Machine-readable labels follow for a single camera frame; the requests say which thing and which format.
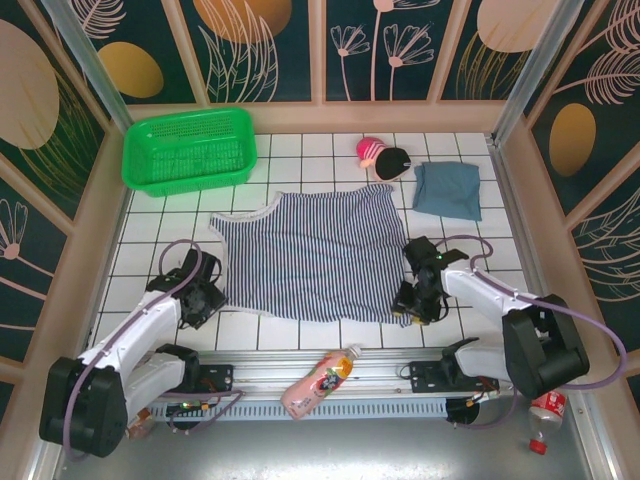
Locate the red label clear bottle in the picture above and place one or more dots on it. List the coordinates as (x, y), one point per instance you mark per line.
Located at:
(547, 412)

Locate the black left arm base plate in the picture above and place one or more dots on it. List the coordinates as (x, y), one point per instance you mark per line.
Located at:
(220, 375)

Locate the blue white striped tank top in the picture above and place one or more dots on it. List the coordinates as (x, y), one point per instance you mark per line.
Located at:
(310, 255)

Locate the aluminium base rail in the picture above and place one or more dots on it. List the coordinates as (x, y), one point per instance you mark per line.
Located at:
(260, 367)

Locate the teal blue tank top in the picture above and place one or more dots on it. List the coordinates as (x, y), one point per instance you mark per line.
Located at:
(447, 192)

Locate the green plastic basket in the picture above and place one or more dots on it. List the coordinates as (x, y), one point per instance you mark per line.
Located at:
(190, 130)

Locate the aluminium side rail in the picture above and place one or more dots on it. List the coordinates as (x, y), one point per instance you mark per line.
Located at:
(524, 235)

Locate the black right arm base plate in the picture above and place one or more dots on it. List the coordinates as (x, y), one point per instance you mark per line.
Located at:
(422, 375)

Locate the aluminium frame post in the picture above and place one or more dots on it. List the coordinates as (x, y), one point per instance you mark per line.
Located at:
(92, 70)
(534, 70)

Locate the pink juice bottle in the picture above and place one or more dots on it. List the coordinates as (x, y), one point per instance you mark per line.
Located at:
(320, 382)

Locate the brown drink bottle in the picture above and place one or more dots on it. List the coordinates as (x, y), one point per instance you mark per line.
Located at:
(140, 425)

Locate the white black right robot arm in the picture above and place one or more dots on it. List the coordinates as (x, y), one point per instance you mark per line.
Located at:
(545, 350)

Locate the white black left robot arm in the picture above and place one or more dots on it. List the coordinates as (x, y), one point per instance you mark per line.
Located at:
(125, 330)

